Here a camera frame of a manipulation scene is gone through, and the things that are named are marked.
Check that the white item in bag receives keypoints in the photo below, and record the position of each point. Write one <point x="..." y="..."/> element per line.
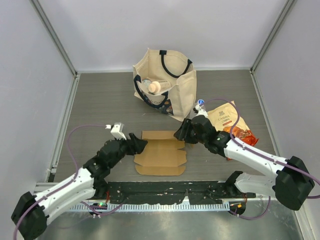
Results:
<point x="146" y="81"/>

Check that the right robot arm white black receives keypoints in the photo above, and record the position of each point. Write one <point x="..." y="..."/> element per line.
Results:
<point x="287" y="180"/>

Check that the clear plastic water bottle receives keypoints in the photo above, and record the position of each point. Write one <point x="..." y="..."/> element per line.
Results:
<point x="201" y="103"/>

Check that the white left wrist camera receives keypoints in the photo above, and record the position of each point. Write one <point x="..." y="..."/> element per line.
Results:
<point x="116" y="130"/>

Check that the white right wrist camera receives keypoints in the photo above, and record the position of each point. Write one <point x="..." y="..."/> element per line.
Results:
<point x="198" y="111"/>

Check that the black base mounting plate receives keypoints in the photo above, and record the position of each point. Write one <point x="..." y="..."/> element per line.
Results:
<point x="169" y="192"/>

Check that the white slotted cable duct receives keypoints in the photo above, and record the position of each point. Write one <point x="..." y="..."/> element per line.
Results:
<point x="185" y="206"/>

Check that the cassava chips snack bag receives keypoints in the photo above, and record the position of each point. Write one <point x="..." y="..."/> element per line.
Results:
<point x="223" y="118"/>

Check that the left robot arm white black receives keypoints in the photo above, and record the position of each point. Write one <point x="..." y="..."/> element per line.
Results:
<point x="34" y="212"/>

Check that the peach capped bottle in bag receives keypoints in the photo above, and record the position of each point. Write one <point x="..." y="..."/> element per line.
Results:
<point x="156" y="87"/>

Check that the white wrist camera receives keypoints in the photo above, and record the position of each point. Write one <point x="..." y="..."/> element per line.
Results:
<point x="198" y="111"/>
<point x="116" y="130"/>

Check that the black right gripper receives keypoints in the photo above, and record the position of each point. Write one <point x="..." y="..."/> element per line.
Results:
<point x="183" y="133"/>

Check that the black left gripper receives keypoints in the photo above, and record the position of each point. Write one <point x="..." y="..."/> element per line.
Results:
<point x="136" y="147"/>

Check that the beige canvas tote bag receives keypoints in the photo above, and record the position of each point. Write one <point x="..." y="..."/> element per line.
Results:
<point x="171" y="66"/>

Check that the brown cardboard box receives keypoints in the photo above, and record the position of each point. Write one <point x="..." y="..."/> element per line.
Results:
<point x="163" y="155"/>

